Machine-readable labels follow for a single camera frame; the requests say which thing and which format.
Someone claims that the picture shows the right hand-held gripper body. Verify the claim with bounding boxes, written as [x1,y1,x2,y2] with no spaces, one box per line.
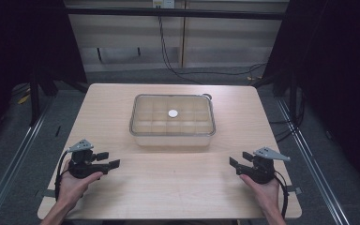
[235,146,292,185]

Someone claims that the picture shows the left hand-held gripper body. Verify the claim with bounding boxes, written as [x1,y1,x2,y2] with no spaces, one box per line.
[67,139,111,180]

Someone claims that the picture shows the person's left hand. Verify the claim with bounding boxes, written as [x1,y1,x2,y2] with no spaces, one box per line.
[56,159,104,211]

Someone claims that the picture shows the person's right hand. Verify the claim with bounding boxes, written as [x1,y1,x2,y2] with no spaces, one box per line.
[238,173,283,218]

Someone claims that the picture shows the clear plastic box with lid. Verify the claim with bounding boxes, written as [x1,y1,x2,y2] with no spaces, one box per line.
[128,93,217,148]

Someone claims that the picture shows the black metal stand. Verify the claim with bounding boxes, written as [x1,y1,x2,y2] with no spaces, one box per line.
[271,69,299,121]
[28,73,43,128]

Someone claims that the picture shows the yellow floor item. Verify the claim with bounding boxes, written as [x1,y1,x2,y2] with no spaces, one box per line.
[17,93,31,105]

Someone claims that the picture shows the black curtain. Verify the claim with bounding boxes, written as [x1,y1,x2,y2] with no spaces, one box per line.
[262,0,360,201]
[0,0,88,151]

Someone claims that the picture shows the black horizontal bar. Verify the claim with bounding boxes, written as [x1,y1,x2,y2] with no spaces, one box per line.
[65,7,291,21]

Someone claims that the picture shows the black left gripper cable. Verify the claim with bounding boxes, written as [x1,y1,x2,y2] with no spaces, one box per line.
[53,150,73,202]

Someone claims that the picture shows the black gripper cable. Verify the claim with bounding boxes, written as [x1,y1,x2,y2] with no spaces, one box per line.
[53,150,73,202]
[274,171,291,219]

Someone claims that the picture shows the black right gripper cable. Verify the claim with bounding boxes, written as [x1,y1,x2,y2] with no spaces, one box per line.
[274,171,291,219]

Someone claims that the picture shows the grey table strap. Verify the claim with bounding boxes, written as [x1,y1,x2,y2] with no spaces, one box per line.
[41,188,57,199]
[285,185,303,196]

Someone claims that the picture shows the metal floor rail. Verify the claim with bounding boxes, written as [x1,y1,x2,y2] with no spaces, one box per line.
[276,97,352,225]
[0,96,56,225]

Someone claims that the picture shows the black floor cables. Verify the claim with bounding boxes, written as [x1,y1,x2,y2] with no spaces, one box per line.
[267,87,307,144]

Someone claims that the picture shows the black hanging cable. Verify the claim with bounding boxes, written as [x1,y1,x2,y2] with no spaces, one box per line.
[157,15,267,86]

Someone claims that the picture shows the white wall socket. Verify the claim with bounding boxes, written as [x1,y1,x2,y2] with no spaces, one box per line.
[152,0,176,9]

